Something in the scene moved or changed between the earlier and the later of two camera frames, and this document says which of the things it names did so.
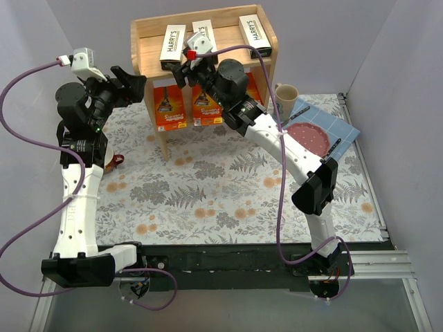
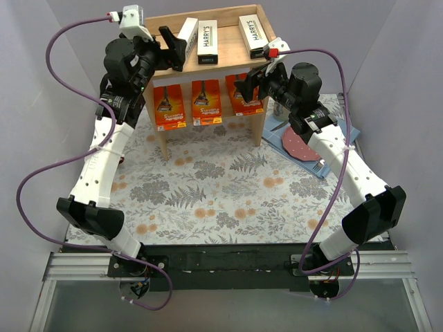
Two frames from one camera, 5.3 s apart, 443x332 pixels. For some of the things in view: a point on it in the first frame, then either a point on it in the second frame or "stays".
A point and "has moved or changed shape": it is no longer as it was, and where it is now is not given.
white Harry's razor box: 255,36 stays
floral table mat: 213,186 stays
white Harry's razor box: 174,41 has moved or changed shape
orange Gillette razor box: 207,111 stays
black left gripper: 115,89 → 165,57
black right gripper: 190,71 → 258,80
